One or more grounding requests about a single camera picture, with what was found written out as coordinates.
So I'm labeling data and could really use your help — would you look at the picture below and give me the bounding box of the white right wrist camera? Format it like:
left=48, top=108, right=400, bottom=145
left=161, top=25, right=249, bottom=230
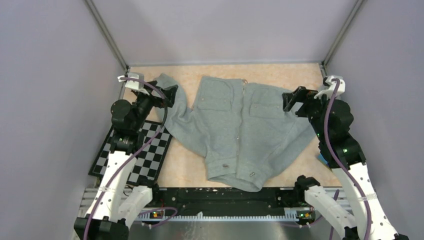
left=314, top=75, right=346, bottom=99

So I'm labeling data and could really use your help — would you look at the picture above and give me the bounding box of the blue toy block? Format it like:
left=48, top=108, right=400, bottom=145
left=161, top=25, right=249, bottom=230
left=317, top=154, right=329, bottom=167

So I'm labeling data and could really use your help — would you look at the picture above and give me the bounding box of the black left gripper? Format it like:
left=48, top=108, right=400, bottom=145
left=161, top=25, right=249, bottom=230
left=131, top=79, right=178, bottom=131

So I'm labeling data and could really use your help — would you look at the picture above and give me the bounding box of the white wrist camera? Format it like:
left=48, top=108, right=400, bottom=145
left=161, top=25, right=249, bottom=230
left=314, top=75, right=346, bottom=99
left=117, top=72, right=150, bottom=95

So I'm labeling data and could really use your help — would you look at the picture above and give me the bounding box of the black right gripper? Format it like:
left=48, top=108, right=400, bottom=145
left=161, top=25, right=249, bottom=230
left=282, top=85, right=336, bottom=140

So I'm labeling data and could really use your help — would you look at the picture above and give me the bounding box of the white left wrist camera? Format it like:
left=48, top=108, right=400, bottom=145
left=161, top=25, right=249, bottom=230
left=117, top=72, right=150, bottom=95

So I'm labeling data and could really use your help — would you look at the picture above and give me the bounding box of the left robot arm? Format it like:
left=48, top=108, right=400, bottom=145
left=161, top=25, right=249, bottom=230
left=73, top=77, right=178, bottom=240

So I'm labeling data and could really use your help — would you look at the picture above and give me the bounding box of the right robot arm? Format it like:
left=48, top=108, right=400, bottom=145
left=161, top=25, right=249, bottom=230
left=282, top=86, right=407, bottom=240

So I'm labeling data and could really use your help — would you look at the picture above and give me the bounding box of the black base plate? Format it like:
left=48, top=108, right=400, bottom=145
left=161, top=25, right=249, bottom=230
left=147, top=187, right=313, bottom=217

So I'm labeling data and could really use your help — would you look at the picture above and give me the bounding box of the black white checkerboard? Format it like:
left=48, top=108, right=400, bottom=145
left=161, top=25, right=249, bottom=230
left=88, top=128, right=173, bottom=186

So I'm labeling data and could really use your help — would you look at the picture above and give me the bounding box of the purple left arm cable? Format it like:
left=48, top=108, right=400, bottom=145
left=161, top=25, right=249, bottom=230
left=82, top=76, right=169, bottom=240

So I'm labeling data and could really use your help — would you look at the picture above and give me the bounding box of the aluminium front rail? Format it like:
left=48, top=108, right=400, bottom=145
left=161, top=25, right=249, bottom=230
left=79, top=187, right=352, bottom=223

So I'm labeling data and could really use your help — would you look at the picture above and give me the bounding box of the grey zip-up jacket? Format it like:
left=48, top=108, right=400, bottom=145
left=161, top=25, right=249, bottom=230
left=156, top=76, right=315, bottom=192

